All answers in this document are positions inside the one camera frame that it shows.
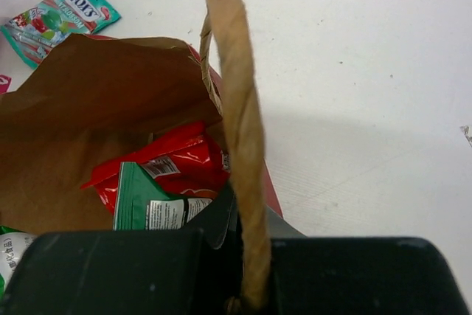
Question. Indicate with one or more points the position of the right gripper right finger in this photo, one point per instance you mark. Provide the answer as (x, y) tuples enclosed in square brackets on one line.
[(372, 275)]

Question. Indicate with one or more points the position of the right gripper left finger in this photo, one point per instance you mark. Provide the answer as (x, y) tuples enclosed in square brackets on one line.
[(191, 270)]

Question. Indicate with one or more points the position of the green chips bag back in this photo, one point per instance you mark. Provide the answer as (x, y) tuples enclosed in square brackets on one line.
[(141, 204)]

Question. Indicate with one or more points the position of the red snack bag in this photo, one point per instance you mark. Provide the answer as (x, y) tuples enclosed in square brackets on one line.
[(185, 160)]

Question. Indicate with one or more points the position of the green Chuba chips bag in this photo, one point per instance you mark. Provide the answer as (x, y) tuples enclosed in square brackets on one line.
[(13, 243)]

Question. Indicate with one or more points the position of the red paper bag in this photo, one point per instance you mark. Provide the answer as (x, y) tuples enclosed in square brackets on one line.
[(92, 100)]

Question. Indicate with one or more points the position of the teal Fox's candy bag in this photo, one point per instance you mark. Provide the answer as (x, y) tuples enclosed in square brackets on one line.
[(34, 33)]

